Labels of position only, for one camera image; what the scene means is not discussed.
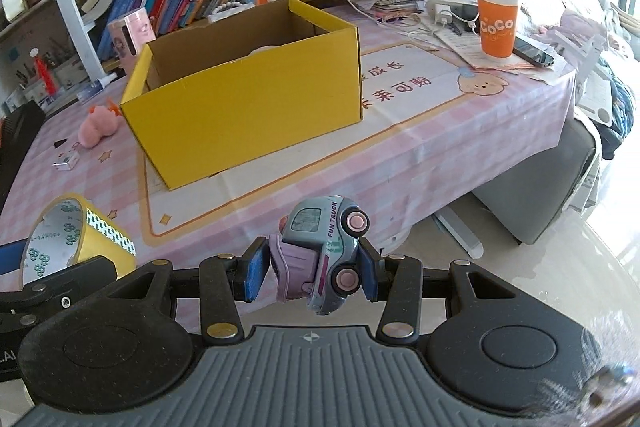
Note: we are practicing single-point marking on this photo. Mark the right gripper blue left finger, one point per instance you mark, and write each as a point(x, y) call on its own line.
point(225, 280)

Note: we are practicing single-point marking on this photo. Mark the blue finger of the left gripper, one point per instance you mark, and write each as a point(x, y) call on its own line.
point(11, 256)

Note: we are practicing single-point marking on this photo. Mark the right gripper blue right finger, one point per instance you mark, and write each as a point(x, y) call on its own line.
point(398, 281)

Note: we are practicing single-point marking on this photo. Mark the yellow tape roll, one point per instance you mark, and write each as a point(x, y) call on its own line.
point(70, 230)

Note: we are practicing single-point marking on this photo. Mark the pastel toy truck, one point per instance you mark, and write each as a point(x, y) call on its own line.
point(315, 252)

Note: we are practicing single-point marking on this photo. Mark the white charger plug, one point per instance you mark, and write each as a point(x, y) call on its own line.
point(66, 161)

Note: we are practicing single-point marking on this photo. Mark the pink plush chick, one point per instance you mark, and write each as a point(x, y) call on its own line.
point(101, 122)

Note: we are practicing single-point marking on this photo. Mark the pink plush pig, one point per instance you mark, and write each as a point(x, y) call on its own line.
point(263, 49)

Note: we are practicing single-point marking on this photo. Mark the black keyboard instrument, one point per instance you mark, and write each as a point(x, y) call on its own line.
point(18, 131)

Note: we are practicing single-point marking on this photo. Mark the grey chair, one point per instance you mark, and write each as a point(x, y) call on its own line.
point(530, 196)

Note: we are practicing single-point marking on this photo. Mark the pink checkered tablecloth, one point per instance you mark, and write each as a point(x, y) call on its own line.
point(403, 162)

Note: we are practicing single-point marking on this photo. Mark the red tassel ornament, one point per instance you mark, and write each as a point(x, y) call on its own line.
point(43, 72)

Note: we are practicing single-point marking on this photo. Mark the small spray bottle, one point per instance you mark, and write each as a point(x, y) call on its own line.
point(93, 88)

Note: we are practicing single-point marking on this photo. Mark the yellow cardboard box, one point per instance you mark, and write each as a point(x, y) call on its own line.
point(198, 103)

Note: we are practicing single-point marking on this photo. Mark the pink cylindrical humidifier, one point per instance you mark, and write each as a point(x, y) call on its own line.
point(130, 33)

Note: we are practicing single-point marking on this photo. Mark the black smartphone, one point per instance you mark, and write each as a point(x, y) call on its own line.
point(532, 54)

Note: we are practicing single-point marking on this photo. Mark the white quilted handbag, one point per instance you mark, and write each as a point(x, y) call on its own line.
point(227, 10)

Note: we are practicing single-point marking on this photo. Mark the white power strip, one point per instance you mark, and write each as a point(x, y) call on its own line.
point(445, 11)

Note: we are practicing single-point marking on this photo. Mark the orange CoCo drink cup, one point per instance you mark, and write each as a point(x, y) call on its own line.
point(497, 20)

